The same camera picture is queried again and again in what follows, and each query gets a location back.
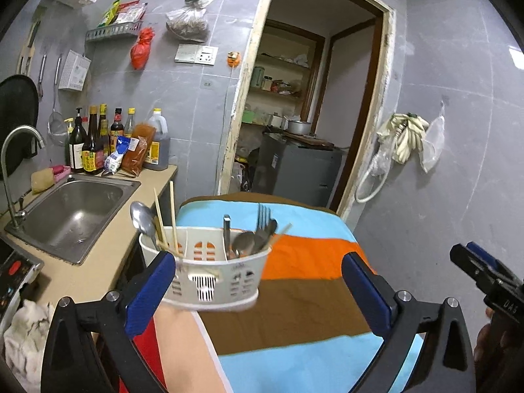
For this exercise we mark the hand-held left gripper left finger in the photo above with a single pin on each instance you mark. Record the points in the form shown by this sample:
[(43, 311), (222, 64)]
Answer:
[(149, 290)]

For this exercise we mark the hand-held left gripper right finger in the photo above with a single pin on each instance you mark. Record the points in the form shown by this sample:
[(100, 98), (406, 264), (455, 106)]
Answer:
[(364, 294)]

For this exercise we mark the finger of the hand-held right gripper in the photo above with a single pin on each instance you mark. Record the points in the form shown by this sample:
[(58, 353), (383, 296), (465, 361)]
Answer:
[(470, 266), (489, 260)]

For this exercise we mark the white plastic utensil holder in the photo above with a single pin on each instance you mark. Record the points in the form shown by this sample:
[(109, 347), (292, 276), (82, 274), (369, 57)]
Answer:
[(221, 286)]

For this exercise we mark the metal spoon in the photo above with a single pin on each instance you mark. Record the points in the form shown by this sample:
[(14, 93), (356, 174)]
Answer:
[(243, 242), (142, 217)]

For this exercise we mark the wooden chopstick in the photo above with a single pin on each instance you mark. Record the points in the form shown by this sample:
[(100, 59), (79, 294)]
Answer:
[(282, 231), (173, 217), (159, 217)]

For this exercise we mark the metal table knife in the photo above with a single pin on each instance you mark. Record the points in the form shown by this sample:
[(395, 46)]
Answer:
[(227, 233)]

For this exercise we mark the person's right hand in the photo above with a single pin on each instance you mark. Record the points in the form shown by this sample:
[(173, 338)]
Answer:
[(482, 339)]

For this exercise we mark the beige kitchen counter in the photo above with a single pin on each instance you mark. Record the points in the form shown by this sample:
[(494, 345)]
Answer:
[(106, 270)]

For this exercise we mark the blue orange brown striped blanket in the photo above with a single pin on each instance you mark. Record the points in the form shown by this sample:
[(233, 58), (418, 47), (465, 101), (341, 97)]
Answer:
[(303, 294)]

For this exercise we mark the steel sink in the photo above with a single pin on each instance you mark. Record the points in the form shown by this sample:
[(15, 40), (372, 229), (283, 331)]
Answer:
[(73, 217)]

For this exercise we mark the white rag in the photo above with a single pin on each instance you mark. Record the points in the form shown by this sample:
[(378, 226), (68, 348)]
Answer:
[(24, 335)]

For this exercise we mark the induction cooker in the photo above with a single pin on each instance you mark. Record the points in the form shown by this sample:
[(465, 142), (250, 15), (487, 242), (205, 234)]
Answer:
[(16, 278)]

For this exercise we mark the clear plastic bag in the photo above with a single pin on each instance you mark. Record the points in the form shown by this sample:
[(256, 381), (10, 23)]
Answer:
[(382, 159)]

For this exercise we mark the white blue bag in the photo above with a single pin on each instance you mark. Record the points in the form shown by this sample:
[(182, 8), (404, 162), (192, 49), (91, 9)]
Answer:
[(116, 155)]

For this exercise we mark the grey cabinet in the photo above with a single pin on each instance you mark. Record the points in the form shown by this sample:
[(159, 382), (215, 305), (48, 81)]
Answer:
[(299, 172)]

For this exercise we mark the orange red packet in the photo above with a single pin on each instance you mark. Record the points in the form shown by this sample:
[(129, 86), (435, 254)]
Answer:
[(137, 151)]

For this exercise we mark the cream rubber gloves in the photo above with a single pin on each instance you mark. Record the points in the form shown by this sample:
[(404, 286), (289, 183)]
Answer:
[(405, 139)]

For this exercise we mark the large oil jug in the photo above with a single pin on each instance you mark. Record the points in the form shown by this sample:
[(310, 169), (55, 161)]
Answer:
[(159, 147)]

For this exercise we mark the pink soap dish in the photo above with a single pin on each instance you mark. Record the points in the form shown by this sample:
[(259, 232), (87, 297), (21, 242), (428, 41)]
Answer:
[(61, 172)]

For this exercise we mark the soy sauce bottle yellow label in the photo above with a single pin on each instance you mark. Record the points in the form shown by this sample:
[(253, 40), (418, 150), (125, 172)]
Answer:
[(92, 151)]

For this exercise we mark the yellow sponge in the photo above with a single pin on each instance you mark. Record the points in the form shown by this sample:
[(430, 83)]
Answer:
[(43, 181)]

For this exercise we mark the dark sauce bottle yellow cap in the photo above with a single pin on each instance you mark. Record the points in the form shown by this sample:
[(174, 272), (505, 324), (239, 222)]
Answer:
[(104, 131)]

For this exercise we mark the clear bottle yellow cap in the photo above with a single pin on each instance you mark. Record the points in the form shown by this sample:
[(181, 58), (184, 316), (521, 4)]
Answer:
[(129, 125)]

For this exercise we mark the dark sauce bottle red label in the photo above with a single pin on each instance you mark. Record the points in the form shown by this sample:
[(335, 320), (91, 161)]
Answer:
[(116, 125)]

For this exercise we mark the small bottle yellow cap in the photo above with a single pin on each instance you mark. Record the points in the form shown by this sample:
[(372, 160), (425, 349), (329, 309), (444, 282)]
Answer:
[(68, 139)]

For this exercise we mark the metal cooking pot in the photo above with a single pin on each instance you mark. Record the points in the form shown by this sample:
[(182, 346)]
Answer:
[(299, 127)]

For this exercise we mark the metal faucet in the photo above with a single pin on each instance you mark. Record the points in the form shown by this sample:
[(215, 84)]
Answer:
[(8, 172)]

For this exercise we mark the metal mesh skimmer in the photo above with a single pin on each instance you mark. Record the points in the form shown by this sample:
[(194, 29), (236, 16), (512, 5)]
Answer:
[(57, 129)]

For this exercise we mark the black pan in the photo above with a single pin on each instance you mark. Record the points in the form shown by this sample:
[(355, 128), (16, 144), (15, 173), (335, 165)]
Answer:
[(16, 123)]

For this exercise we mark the green jar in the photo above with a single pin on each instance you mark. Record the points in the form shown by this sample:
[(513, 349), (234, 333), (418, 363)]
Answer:
[(258, 77)]

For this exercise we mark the wooden pantry shelf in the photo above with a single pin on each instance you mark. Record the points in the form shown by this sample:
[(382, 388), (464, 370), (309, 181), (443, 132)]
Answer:
[(282, 69)]

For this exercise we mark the red plastic bag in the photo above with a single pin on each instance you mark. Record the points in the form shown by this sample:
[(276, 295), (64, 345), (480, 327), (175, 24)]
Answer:
[(141, 51)]

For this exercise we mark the orange plug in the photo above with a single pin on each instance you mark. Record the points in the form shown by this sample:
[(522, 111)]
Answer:
[(234, 59)]

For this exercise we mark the clear bag of dried goods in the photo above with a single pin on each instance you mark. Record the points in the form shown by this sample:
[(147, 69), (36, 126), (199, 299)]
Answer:
[(188, 26)]

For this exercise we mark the wooden spatula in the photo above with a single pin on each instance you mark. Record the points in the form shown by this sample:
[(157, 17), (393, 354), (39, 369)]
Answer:
[(28, 49)]

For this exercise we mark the red seasoning packets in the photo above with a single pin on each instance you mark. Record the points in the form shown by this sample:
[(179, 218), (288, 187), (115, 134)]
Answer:
[(131, 12)]

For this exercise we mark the yellow green packet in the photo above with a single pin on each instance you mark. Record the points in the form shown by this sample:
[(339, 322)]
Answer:
[(108, 12)]

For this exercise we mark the worn door frame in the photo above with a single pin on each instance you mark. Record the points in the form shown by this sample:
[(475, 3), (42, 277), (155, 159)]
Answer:
[(241, 90)]

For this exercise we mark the white wall box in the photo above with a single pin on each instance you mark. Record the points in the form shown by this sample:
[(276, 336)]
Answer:
[(74, 71)]

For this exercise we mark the white wall switch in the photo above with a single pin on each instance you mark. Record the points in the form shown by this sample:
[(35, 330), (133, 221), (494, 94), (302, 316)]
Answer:
[(186, 53)]

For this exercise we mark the white wall socket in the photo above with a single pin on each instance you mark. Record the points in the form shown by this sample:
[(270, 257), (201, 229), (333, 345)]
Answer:
[(207, 56)]

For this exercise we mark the grey wall rack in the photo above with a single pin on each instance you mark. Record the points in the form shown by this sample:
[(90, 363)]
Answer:
[(114, 32)]

